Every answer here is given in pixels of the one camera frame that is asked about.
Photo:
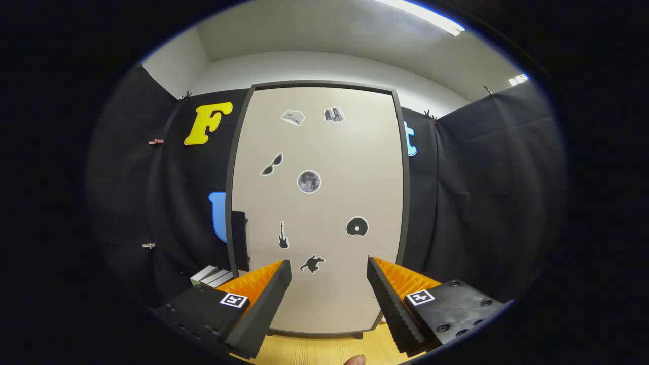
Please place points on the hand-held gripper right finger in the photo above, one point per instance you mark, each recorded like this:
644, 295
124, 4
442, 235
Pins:
390, 309

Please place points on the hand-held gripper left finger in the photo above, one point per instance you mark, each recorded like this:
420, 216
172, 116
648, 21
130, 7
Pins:
268, 309

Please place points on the green book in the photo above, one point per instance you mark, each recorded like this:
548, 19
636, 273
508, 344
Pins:
203, 275

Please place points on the black backdrop cloth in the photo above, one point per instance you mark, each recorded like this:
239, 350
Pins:
456, 203

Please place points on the pink clothes peg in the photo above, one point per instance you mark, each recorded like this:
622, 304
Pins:
156, 142

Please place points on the dark grey cabinet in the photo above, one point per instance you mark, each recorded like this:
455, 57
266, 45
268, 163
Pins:
324, 83

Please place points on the ceiling light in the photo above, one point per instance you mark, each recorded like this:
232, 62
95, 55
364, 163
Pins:
431, 19

